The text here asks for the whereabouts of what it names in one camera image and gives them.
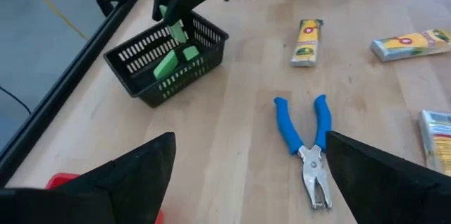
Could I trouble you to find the black slotted plastic basket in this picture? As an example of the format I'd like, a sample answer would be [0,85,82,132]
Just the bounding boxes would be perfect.
[103,8,230,108]

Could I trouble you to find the yellow cable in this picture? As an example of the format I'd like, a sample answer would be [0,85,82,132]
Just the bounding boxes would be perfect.
[13,0,89,41]

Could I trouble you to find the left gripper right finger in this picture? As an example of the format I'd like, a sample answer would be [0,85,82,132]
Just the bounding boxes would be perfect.
[325,130,451,224]

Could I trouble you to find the red slotted plastic basket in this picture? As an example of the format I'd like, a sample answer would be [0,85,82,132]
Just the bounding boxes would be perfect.
[44,172,165,224]

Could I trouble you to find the thin black cable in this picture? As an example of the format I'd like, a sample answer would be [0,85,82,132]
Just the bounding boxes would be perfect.
[0,85,32,115]

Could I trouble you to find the blue-handled metal hole punch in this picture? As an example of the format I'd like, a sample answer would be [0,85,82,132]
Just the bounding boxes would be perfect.
[273,93,334,211]

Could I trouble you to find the green eraser block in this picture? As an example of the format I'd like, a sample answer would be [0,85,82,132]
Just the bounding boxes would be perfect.
[153,49,180,81]
[182,45,200,62]
[159,4,188,44]

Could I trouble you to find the yellow crayon box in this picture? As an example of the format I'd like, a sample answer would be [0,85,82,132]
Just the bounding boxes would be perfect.
[369,28,451,63]
[290,18,324,68]
[418,109,451,178]

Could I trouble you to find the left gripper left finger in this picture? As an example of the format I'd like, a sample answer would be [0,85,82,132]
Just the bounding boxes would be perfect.
[0,131,177,224]

